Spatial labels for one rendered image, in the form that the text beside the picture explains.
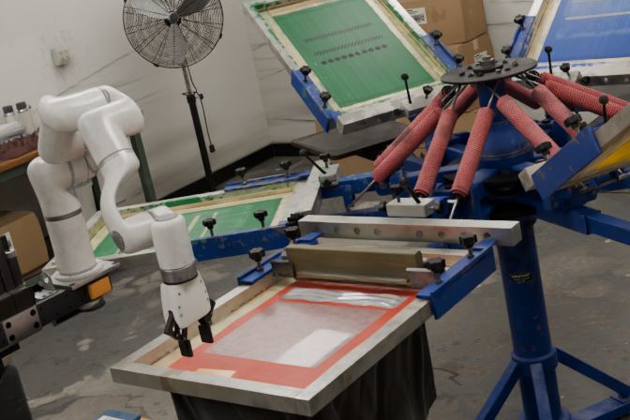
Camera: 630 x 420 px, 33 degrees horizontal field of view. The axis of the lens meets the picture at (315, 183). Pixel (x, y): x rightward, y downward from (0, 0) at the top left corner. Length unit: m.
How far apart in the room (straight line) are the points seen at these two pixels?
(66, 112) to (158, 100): 5.09
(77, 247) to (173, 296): 0.55
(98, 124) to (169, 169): 5.23
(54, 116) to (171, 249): 0.43
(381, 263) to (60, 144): 0.83
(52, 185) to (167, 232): 0.56
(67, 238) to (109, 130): 0.47
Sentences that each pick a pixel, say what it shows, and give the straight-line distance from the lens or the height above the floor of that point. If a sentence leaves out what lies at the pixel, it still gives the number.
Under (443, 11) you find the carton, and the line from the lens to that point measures 6.75.
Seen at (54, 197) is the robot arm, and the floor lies 1.35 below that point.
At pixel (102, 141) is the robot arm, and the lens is 2.35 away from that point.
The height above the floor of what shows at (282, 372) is 0.96.
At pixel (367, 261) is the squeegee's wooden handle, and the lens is 2.70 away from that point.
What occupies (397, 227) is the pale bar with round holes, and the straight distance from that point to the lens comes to 2.91.
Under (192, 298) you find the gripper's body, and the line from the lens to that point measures 2.28.
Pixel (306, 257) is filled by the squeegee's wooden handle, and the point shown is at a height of 1.03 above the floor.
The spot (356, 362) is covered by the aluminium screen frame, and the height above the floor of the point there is 0.99.
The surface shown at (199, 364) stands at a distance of 2.54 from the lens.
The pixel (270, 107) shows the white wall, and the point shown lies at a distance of 8.30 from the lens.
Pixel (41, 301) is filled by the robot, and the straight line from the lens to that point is 2.71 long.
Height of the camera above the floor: 1.95
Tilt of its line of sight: 15 degrees down
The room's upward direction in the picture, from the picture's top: 12 degrees counter-clockwise
